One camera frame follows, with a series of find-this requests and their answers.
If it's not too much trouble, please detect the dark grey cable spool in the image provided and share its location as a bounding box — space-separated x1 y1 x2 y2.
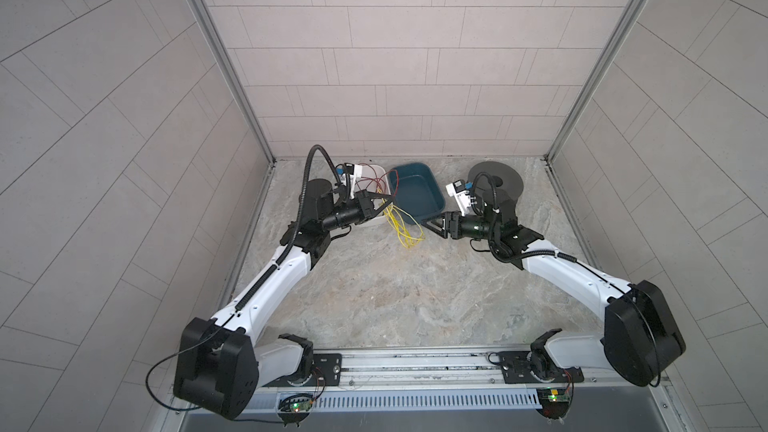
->
467 161 524 202

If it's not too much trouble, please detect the black loose cable left base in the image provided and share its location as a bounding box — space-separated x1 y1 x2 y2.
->
145 323 283 427

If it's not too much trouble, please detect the yellow cable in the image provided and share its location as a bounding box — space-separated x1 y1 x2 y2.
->
383 202 427 250

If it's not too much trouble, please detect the perforated cable duct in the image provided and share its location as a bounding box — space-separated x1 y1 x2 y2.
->
243 389 542 414

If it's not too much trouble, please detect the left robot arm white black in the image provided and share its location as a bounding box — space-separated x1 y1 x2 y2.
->
172 145 393 420

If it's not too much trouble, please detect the aluminium mounting rail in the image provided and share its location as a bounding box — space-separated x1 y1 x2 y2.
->
170 344 670 394

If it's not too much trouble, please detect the teal oval tray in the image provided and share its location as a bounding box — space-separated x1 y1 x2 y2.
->
387 162 446 225

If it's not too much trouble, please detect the right circuit board with LED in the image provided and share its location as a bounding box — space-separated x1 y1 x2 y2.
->
536 388 572 420

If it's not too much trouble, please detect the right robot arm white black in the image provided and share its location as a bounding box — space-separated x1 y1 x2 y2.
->
425 170 686 387

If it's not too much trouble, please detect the red cable bundle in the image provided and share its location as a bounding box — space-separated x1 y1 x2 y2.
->
359 164 400 199

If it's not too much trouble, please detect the left circuit board with LED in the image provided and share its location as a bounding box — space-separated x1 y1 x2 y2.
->
277 393 315 418

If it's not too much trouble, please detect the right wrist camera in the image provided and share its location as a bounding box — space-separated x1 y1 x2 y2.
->
446 179 476 216

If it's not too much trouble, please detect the circuit board with led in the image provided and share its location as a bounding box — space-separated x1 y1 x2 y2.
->
536 388 572 420
277 393 315 418

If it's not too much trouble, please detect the white oval tray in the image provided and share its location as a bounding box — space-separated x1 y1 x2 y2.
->
355 163 391 227

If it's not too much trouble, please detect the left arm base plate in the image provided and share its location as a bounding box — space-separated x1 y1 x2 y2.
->
265 353 343 388

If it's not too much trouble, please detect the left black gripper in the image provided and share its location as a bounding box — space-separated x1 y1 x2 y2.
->
315 194 391 235

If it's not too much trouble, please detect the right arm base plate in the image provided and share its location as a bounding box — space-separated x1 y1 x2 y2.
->
487 350 584 386

